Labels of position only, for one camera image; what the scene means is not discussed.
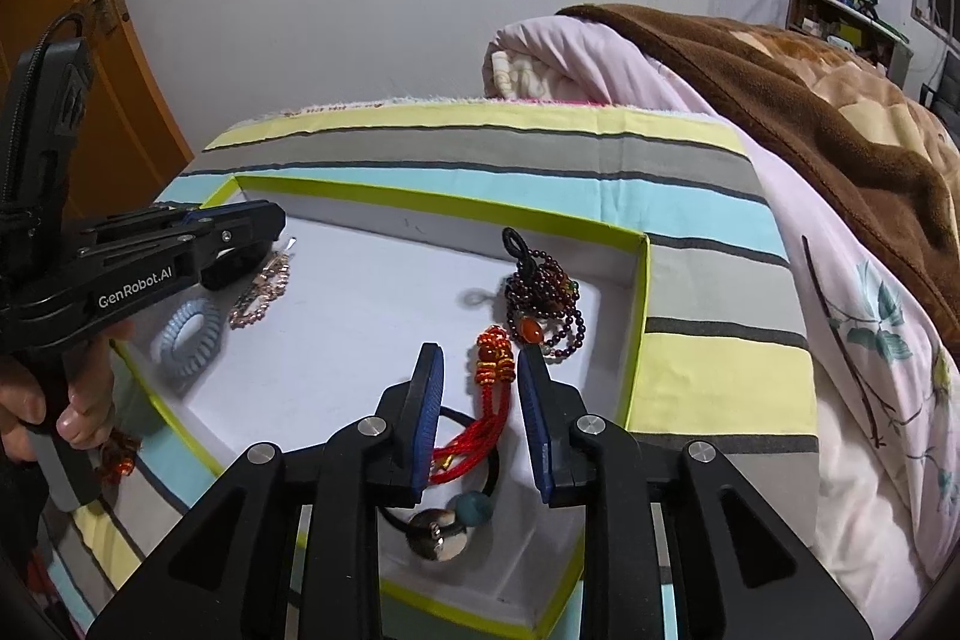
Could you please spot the brown fleece blanket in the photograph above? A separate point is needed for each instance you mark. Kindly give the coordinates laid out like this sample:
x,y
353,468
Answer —
x,y
787,85

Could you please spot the cluttered shelf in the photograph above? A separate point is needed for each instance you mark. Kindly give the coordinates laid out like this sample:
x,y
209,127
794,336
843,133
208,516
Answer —
x,y
832,10

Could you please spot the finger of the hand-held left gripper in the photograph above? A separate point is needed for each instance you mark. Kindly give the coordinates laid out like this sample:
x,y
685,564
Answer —
x,y
240,218
229,265

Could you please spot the wooden door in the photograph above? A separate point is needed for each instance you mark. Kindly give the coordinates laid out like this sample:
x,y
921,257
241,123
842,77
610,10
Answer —
x,y
127,108

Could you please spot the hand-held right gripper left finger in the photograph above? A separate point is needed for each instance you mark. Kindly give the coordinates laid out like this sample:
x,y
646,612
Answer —
x,y
427,415

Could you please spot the pink beaded hair clip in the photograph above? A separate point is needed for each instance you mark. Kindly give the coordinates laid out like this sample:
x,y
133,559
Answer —
x,y
259,295

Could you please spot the green cardboard box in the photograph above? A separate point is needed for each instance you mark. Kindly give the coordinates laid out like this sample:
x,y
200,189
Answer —
x,y
360,325

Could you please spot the red tassel knot ornament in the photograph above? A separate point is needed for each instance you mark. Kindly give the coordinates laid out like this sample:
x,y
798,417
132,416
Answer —
x,y
491,362

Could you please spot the person's left hand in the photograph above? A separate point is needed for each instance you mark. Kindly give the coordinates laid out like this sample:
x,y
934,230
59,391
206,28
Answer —
x,y
86,400

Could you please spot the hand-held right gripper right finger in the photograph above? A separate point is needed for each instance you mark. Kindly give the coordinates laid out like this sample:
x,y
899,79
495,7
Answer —
x,y
534,422

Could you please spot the pink floral quilt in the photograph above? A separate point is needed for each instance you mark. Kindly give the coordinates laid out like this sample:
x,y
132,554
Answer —
x,y
847,460

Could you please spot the black chair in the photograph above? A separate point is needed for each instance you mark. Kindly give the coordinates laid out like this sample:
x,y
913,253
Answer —
x,y
945,100

